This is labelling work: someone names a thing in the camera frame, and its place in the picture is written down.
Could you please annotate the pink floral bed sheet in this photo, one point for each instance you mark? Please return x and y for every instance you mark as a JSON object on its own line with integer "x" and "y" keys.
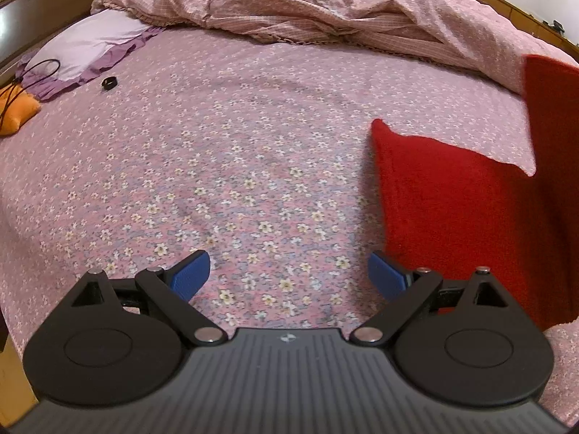
{"x": 203, "y": 153}

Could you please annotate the pink floral duvet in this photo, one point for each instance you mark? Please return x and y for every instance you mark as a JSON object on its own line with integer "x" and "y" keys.
{"x": 362, "y": 0}

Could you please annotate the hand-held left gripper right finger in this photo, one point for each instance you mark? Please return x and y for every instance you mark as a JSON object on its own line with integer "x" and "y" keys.
{"x": 384, "y": 275}

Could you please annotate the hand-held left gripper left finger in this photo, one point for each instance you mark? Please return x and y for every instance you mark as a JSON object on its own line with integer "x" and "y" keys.
{"x": 190, "y": 275}

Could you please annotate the wooden bed shelf board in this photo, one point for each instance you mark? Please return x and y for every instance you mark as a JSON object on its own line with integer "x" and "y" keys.
{"x": 520, "y": 14}

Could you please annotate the red knitted sweater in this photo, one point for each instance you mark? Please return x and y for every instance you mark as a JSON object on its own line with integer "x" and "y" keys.
{"x": 452, "y": 199}

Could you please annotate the small black device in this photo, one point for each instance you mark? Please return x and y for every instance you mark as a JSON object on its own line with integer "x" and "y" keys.
{"x": 557, "y": 25}

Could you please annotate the orange cushion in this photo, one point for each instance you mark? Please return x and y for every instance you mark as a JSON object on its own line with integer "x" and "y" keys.
{"x": 18, "y": 113}

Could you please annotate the lavender ruffled pillow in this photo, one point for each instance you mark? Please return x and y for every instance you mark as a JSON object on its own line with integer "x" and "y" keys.
{"x": 90, "y": 40}

